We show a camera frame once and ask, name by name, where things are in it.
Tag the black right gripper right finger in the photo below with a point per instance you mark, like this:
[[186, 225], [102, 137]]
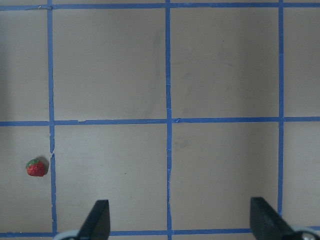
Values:
[[265, 223]]

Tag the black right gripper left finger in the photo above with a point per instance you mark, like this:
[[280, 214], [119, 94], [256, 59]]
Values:
[[97, 225]]

